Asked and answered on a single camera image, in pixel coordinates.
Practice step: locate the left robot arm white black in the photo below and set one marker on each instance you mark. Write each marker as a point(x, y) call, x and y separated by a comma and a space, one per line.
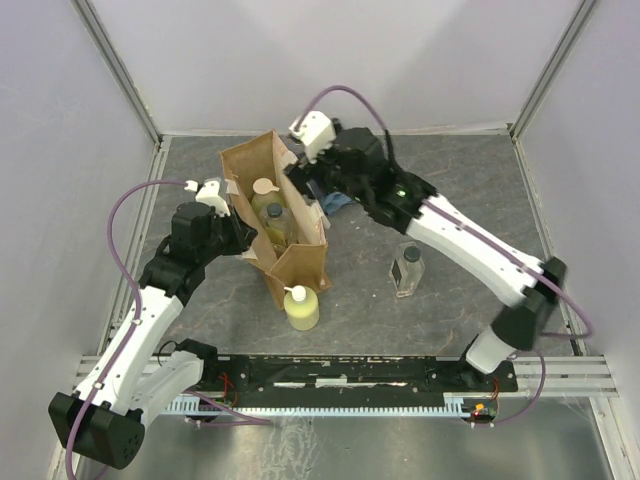
point(106, 416)

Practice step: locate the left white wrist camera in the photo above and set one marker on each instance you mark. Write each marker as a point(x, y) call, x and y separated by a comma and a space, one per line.
point(212, 192)

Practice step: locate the clear bottle black label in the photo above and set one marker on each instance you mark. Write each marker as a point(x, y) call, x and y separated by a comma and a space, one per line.
point(407, 269)

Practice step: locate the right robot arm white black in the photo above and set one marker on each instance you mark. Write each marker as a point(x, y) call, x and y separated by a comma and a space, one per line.
point(528, 287)

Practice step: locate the yellow bottle white cap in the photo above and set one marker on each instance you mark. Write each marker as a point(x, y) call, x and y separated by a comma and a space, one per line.
point(302, 307)

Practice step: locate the clear bottle yellow label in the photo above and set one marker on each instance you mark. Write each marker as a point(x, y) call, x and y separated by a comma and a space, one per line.
point(279, 224)

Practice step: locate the green bottle with pump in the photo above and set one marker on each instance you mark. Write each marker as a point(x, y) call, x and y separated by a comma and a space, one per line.
point(265, 193)

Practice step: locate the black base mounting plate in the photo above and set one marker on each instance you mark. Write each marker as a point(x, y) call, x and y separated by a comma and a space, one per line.
point(333, 382)

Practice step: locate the light blue folded cloth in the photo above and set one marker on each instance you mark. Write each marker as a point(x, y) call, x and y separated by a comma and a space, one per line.
point(333, 202)

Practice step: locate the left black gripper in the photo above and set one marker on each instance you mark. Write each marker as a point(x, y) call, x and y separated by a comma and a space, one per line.
point(244, 234)

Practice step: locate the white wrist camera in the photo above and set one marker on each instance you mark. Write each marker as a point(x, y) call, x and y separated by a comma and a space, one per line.
point(212, 192)
point(315, 132)

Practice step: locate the brown canvas bag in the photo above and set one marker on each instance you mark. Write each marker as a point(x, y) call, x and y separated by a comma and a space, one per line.
point(302, 263)

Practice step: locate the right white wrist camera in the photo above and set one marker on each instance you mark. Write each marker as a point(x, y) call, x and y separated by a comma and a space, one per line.
point(315, 132)

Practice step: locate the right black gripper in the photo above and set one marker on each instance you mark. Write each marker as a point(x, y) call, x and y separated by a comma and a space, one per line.
point(304, 170)

